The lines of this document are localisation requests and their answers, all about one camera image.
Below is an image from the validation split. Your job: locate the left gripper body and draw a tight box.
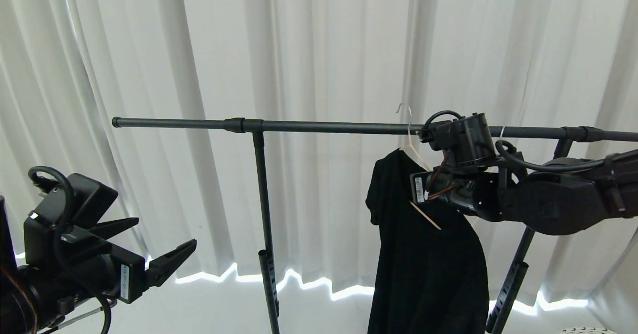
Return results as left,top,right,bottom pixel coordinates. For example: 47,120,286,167
50,227,148,305

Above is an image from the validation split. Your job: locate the black garment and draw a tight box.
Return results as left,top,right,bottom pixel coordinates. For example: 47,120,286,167
365,148,490,334

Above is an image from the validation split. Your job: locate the black clothes rack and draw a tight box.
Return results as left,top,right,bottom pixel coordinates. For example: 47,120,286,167
112,117,638,334

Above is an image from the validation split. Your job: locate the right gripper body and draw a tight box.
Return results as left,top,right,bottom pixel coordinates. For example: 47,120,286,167
410,172,504,222

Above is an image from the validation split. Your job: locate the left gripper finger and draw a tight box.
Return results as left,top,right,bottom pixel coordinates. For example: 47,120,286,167
90,218,139,240
146,239,198,288

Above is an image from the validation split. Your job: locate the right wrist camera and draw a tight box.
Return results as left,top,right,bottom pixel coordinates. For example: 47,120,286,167
418,113,499,175

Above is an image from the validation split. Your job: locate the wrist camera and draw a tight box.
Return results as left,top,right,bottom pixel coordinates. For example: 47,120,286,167
418,113,499,175
28,173,119,232

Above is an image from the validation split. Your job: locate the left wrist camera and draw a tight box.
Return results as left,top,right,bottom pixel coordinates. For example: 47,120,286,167
28,173,119,232

